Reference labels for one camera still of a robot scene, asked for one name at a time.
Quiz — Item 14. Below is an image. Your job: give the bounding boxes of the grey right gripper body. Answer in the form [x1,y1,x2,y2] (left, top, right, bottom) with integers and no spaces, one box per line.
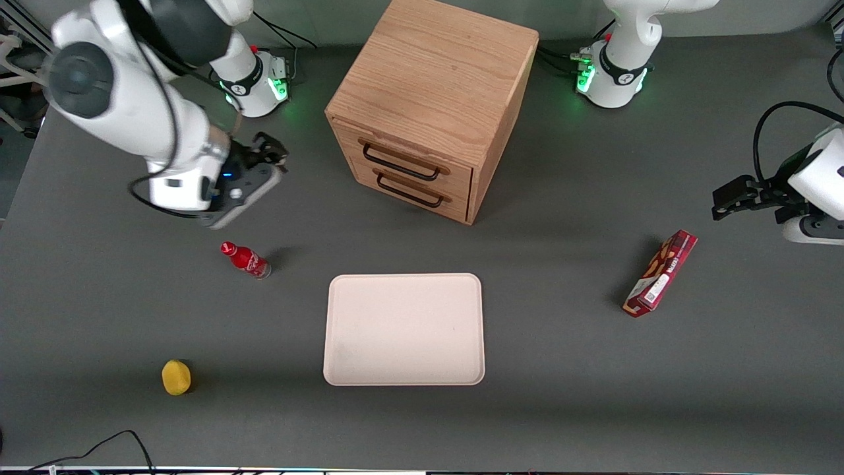
[201,141,283,230]

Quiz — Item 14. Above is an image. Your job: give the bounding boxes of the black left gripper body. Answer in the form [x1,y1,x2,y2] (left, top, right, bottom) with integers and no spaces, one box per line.
[758,148,825,210]

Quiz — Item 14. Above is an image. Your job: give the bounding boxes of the black metal drawer handle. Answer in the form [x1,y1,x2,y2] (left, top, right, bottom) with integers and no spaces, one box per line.
[361,140,441,181]
[376,170,444,208]

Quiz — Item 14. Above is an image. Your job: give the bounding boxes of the wooden drawer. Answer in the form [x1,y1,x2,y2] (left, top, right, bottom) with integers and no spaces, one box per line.
[346,155,471,222]
[332,119,474,199]

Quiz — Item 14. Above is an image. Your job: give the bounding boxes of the wooden drawer cabinet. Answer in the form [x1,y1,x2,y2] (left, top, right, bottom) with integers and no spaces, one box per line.
[325,0,540,226]

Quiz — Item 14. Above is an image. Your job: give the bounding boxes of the red soda bottle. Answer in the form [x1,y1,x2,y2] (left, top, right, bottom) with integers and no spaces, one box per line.
[220,241,272,280]

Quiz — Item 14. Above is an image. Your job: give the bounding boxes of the red snack box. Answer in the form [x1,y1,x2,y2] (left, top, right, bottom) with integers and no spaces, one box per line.
[622,230,698,319]

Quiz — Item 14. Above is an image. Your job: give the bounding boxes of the yellow lemon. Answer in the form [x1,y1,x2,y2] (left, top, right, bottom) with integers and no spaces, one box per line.
[162,360,192,396]

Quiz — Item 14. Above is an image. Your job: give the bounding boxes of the beige plastic tray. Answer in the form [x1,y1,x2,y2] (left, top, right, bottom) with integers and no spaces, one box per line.
[323,272,485,387]

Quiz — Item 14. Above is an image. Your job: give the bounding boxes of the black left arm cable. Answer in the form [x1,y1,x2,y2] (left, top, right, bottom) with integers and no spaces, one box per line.
[754,101,844,185]

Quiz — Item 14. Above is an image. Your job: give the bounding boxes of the black right base cable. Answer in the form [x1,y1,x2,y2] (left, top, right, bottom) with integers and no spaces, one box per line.
[253,10,317,50]

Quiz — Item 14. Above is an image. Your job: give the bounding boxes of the black looped cable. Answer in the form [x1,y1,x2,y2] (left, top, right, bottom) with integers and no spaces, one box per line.
[827,46,844,103]

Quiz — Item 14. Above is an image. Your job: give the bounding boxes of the black left base cables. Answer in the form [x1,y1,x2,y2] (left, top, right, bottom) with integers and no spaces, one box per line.
[537,43,588,77]

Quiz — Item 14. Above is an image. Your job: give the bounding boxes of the white metal frame stand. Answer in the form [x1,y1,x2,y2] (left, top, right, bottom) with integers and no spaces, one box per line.
[0,26,52,139]

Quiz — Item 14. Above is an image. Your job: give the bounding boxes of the thin black table cable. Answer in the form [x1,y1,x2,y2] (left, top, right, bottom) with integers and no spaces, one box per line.
[26,430,156,474]

